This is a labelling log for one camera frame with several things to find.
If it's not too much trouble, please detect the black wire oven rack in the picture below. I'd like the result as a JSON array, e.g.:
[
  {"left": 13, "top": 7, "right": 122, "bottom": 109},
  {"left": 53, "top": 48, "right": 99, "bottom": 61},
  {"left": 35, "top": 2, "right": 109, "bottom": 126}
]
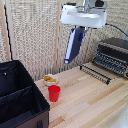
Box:
[{"left": 79, "top": 63, "right": 112, "bottom": 85}]

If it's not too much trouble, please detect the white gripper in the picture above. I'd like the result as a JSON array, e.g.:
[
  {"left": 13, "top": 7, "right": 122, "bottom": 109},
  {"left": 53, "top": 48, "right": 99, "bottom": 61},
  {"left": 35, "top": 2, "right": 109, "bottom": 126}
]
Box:
[{"left": 60, "top": 3, "right": 108, "bottom": 43}]

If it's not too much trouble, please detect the dark blue book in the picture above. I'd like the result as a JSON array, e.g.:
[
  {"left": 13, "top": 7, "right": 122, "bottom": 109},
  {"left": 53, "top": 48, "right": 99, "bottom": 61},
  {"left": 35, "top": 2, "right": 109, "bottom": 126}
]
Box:
[{"left": 63, "top": 26, "right": 85, "bottom": 65}]

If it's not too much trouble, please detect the white bowl with yellow food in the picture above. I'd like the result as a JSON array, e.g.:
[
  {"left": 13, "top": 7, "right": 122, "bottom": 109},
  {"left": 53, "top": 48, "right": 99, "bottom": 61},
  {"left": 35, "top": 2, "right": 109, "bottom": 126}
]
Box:
[{"left": 43, "top": 74, "right": 60, "bottom": 87}]

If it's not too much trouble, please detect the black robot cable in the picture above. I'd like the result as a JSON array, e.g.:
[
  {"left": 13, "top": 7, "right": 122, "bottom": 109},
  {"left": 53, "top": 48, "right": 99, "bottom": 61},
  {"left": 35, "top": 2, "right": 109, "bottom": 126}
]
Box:
[{"left": 105, "top": 23, "right": 128, "bottom": 38}]

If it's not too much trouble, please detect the black toaster oven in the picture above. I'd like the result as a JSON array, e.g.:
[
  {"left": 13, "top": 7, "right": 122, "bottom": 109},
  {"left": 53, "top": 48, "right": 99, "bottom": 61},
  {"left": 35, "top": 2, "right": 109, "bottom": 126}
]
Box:
[{"left": 92, "top": 37, "right": 128, "bottom": 80}]

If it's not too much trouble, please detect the black fabric storage box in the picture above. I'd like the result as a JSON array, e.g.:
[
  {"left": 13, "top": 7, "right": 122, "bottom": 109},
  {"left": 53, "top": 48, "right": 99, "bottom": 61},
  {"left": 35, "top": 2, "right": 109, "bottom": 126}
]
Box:
[{"left": 0, "top": 59, "right": 51, "bottom": 128}]

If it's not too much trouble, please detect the red plastic cup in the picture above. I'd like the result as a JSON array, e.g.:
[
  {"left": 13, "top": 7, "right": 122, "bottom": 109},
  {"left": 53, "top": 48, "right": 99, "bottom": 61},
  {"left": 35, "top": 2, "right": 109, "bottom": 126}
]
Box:
[{"left": 47, "top": 84, "right": 62, "bottom": 103}]

